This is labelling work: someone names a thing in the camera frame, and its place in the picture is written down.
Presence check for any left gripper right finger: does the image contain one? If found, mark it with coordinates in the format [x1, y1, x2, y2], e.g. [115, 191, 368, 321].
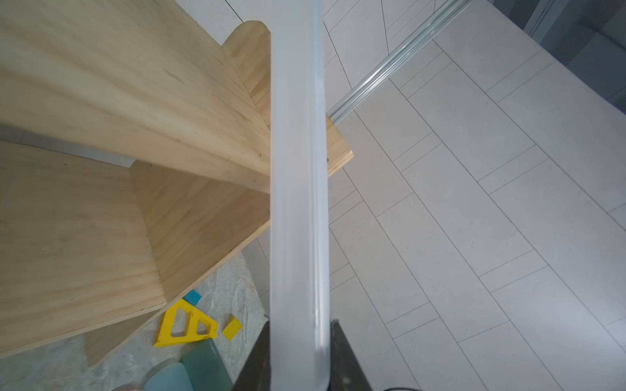
[329, 319, 373, 391]

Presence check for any clear white pencil case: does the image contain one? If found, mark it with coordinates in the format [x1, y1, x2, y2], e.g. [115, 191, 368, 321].
[270, 1, 330, 390]

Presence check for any wooden two-tier shelf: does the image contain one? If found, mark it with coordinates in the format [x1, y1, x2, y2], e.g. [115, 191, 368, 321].
[0, 0, 355, 368]

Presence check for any teal small block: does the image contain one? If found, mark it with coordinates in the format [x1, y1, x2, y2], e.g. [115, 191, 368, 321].
[183, 289, 202, 306]

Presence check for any yellow flat square block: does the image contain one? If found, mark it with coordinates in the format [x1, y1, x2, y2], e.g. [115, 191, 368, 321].
[222, 315, 242, 340]

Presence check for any yellow triangle block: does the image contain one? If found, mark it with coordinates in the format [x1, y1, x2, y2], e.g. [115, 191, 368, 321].
[153, 299, 218, 347]

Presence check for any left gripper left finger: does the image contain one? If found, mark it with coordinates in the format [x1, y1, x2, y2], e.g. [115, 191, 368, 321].
[231, 321, 271, 391]

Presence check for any dark green pencil case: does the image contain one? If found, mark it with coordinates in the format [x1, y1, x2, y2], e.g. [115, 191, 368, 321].
[181, 339, 233, 391]

